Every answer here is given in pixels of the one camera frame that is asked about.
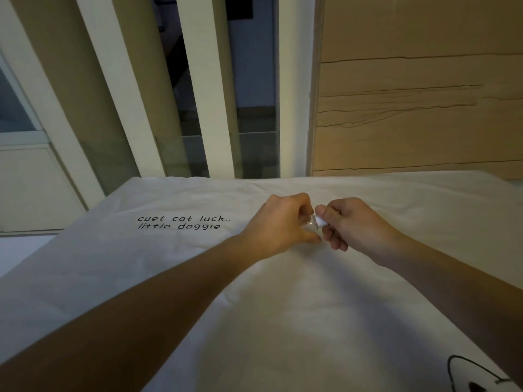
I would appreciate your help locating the person's left hand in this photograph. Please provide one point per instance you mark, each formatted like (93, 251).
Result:
(278, 224)

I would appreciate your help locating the person's right hand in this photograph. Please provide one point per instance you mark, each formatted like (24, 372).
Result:
(363, 228)

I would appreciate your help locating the person's right thumb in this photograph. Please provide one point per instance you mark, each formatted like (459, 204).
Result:
(327, 214)

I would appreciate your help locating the person's left thumb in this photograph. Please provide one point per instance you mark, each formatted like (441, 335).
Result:
(311, 237)

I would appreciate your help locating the small white clear-capped tube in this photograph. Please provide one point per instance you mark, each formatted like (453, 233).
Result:
(315, 222)

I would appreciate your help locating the person's left forearm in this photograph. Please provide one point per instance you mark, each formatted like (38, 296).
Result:
(122, 318)

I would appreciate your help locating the person's right forearm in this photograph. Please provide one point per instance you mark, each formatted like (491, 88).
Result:
(457, 281)

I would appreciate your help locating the white printed bed sheet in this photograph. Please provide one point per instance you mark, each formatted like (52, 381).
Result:
(294, 322)

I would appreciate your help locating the white railing slat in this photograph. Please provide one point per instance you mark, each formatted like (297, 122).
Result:
(49, 118)
(206, 89)
(122, 89)
(295, 85)

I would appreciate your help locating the light wooden headboard panel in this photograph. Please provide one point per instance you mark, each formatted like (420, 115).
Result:
(416, 85)

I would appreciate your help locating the white framed door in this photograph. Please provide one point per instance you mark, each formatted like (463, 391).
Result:
(28, 179)

